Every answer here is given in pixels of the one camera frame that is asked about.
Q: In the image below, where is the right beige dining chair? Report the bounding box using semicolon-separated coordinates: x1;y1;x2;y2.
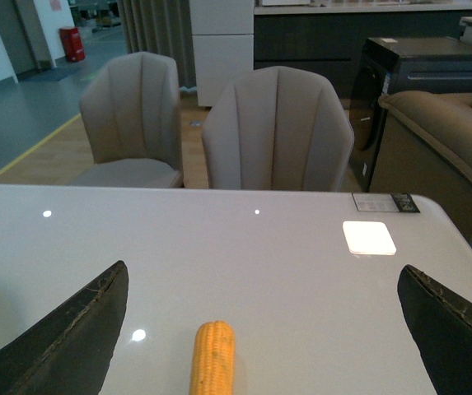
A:
202;66;354;192

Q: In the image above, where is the white cabinet column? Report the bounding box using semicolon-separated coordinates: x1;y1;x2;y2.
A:
189;0;255;107

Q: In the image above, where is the dark kitchen counter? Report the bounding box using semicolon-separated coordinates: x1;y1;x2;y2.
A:
254;1;472;98

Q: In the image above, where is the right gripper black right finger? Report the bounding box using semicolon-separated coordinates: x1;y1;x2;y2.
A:
397;265;472;394

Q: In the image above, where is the table label sticker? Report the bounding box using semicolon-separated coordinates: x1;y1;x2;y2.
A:
352;193;420;213

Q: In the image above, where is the left beige dining chair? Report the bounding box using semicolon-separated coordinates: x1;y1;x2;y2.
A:
71;52;184;188

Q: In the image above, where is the yellow corn cob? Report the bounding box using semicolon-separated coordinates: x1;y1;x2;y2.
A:
189;320;236;394

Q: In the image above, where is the beige dining chair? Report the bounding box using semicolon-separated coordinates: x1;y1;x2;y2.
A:
71;52;184;188
202;66;354;192

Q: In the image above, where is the grey curtain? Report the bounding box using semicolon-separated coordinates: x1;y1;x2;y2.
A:
117;0;196;88

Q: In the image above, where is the black washing machine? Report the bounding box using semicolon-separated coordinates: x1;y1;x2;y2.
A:
349;36;472;192

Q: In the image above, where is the brown sofa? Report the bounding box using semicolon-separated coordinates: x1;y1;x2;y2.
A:
370;94;472;238

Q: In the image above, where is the red box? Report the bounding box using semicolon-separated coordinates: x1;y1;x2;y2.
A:
58;26;86;63

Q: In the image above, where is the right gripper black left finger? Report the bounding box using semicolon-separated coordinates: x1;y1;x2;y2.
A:
0;261;129;394

